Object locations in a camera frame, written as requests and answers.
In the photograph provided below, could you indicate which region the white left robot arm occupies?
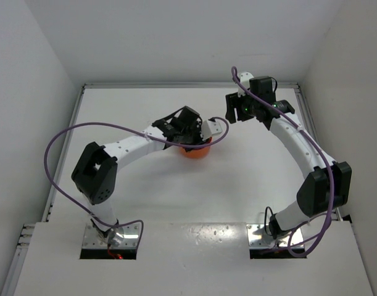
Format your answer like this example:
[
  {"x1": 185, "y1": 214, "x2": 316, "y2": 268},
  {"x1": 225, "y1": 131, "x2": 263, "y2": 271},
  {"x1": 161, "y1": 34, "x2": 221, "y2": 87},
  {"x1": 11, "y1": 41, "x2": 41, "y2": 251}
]
[{"x1": 71, "y1": 106, "x2": 205, "y2": 238}]

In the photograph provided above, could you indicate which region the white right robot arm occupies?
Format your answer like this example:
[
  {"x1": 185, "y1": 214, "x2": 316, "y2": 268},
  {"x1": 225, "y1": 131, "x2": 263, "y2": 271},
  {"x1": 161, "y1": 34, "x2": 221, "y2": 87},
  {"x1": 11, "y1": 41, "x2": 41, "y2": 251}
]
[{"x1": 225, "y1": 72, "x2": 352, "y2": 238}]

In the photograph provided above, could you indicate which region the orange round divided container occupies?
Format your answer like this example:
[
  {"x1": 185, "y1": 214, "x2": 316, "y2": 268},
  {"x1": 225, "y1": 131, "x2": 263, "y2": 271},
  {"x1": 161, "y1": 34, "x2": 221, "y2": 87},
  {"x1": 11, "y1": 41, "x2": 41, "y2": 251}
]
[{"x1": 178, "y1": 146, "x2": 210, "y2": 159}]

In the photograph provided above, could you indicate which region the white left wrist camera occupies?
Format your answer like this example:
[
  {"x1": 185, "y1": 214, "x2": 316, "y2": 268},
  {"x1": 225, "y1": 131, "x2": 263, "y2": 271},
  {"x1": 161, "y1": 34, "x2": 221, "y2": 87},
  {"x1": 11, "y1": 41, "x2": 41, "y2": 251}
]
[{"x1": 201, "y1": 120, "x2": 223, "y2": 141}]

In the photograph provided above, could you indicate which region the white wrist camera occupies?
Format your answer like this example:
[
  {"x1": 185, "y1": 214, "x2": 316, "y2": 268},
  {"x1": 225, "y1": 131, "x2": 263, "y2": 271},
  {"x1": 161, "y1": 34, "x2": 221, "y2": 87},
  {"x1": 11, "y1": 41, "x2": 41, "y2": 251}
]
[
  {"x1": 238, "y1": 72, "x2": 254, "y2": 90},
  {"x1": 201, "y1": 120, "x2": 223, "y2": 141}
]

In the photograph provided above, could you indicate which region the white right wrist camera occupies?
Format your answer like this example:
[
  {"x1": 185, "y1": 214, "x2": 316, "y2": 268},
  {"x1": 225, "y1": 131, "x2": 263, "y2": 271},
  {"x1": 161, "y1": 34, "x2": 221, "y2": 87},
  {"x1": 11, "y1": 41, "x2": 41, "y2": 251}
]
[{"x1": 238, "y1": 72, "x2": 254, "y2": 90}]

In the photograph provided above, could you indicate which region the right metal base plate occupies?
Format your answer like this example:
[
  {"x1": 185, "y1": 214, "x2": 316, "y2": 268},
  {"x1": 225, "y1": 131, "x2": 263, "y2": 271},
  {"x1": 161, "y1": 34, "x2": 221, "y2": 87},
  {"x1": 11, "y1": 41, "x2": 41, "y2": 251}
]
[{"x1": 246, "y1": 224, "x2": 305, "y2": 250}]

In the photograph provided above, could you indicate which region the metal base plate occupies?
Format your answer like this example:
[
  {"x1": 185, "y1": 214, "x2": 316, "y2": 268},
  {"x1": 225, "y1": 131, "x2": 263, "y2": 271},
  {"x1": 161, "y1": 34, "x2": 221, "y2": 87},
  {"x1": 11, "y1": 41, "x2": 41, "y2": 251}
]
[
  {"x1": 246, "y1": 224, "x2": 305, "y2": 250},
  {"x1": 82, "y1": 224, "x2": 141, "y2": 250}
]

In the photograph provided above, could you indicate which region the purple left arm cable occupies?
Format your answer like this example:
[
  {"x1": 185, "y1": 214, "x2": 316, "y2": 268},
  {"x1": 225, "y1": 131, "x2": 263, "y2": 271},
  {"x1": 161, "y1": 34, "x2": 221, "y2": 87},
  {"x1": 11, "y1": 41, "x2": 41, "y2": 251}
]
[{"x1": 43, "y1": 116, "x2": 230, "y2": 247}]

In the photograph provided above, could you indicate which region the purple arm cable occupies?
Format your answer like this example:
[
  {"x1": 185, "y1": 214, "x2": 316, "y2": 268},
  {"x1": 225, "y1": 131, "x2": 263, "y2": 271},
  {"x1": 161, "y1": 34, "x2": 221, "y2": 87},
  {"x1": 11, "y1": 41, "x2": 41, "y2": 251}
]
[
  {"x1": 43, "y1": 116, "x2": 230, "y2": 247},
  {"x1": 230, "y1": 65, "x2": 336, "y2": 258}
]

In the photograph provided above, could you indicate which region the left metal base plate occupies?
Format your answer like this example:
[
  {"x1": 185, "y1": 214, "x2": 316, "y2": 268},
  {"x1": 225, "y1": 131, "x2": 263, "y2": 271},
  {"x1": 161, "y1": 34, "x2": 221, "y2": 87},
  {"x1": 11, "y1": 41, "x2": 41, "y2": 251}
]
[{"x1": 82, "y1": 224, "x2": 141, "y2": 250}]

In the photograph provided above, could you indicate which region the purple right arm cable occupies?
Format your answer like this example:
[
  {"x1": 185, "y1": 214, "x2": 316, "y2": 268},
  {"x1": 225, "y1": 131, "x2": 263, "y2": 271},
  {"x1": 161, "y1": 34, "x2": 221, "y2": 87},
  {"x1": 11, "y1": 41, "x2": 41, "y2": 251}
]
[{"x1": 230, "y1": 65, "x2": 336, "y2": 258}]

